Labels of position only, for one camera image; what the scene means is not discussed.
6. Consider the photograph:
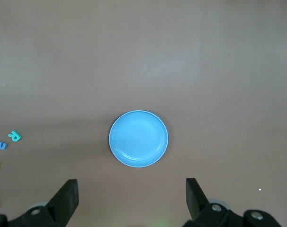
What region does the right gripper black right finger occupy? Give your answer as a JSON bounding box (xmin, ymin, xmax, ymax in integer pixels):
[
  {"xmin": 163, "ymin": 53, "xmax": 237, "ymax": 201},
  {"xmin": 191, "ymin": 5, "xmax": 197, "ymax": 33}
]
[{"xmin": 183, "ymin": 177, "xmax": 283, "ymax": 227}]

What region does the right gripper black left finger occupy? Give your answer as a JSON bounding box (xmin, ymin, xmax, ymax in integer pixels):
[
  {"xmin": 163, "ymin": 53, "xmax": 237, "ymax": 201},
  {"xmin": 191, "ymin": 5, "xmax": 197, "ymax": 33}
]
[{"xmin": 0, "ymin": 179, "xmax": 80, "ymax": 227}]

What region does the teal foam letter R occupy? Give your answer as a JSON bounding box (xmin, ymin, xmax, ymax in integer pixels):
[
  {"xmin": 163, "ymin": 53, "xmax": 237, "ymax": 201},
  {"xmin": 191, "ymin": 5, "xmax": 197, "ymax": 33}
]
[{"xmin": 8, "ymin": 131, "xmax": 23, "ymax": 142}]

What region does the blue round plate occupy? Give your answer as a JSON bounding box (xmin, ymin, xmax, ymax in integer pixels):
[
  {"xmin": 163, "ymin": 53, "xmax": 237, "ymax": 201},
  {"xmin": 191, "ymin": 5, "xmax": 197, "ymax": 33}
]
[{"xmin": 108, "ymin": 110, "xmax": 169, "ymax": 168}]

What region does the brown table cover sheet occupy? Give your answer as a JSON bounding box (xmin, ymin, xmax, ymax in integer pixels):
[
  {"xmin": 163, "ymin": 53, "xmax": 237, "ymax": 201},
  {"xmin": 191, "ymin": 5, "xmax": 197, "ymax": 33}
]
[{"xmin": 0, "ymin": 0, "xmax": 287, "ymax": 227}]

